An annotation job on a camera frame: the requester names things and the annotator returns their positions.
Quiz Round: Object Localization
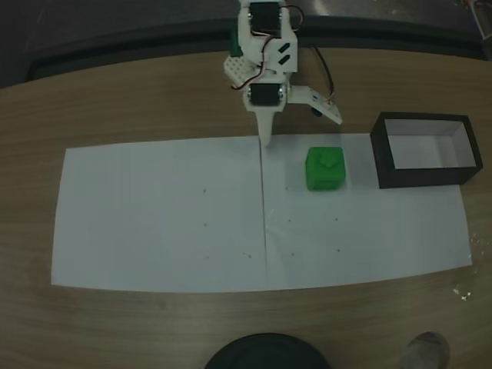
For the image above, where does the green cube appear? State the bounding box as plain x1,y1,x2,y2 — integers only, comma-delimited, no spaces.
304,146,346,192

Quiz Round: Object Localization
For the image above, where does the dark box white inside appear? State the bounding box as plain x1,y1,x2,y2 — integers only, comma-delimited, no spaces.
370,111,484,190

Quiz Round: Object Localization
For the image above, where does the green clamp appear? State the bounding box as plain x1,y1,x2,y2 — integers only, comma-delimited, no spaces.
229,29,244,58

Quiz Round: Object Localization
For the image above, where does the white paper sheet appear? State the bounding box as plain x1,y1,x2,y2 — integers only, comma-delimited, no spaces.
51,135,268,294
259,132,474,291

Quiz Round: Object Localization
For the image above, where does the black round object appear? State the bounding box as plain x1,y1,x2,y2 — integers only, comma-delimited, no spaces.
203,332,330,369

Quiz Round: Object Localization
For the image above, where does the person's grey shoe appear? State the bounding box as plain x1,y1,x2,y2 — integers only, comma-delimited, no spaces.
400,331,451,369

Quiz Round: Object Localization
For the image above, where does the white perforated base plate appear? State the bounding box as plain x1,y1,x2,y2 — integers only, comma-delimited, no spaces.
224,55,258,91

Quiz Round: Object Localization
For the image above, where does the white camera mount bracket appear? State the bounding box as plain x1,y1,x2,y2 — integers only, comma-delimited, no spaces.
288,85,344,125

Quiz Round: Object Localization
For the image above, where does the black camera cable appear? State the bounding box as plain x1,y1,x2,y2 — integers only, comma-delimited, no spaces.
311,45,337,101

